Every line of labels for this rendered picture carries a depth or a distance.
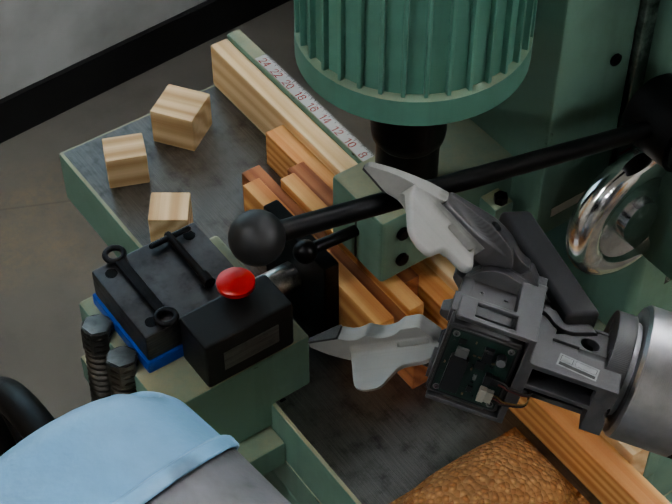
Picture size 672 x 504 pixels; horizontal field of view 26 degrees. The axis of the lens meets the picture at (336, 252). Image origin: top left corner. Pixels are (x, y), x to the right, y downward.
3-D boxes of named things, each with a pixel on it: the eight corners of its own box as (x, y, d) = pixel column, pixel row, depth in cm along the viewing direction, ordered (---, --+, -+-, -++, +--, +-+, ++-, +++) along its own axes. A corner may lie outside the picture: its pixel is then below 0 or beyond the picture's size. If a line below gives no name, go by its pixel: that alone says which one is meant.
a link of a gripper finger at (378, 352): (292, 380, 97) (421, 357, 93) (313, 329, 102) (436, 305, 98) (309, 416, 98) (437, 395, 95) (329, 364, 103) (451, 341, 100)
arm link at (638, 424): (715, 299, 95) (660, 405, 101) (644, 274, 95) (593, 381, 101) (714, 382, 88) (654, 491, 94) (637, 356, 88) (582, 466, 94)
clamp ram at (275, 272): (208, 307, 125) (201, 235, 119) (280, 270, 128) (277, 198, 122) (266, 374, 120) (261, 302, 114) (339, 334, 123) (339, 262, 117)
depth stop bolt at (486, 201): (471, 270, 126) (480, 189, 119) (489, 260, 127) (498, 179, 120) (487, 284, 125) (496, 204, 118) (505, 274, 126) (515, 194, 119)
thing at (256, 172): (243, 210, 134) (241, 172, 131) (260, 202, 135) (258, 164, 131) (412, 390, 120) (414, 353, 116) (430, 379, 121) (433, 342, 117)
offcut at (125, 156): (110, 189, 136) (105, 161, 134) (105, 165, 138) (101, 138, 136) (150, 182, 137) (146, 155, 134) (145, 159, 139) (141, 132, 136)
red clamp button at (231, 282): (209, 283, 112) (208, 274, 112) (241, 267, 114) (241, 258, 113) (230, 307, 111) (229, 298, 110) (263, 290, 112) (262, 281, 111)
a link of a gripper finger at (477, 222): (464, 192, 91) (545, 292, 94) (468, 180, 92) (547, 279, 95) (406, 226, 93) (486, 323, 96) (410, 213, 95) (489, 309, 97)
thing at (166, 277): (93, 303, 118) (84, 257, 114) (208, 246, 123) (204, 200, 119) (176, 409, 111) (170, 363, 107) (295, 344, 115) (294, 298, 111)
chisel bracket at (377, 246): (330, 247, 124) (330, 175, 118) (459, 181, 130) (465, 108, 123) (382, 300, 120) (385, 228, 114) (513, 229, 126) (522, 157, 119)
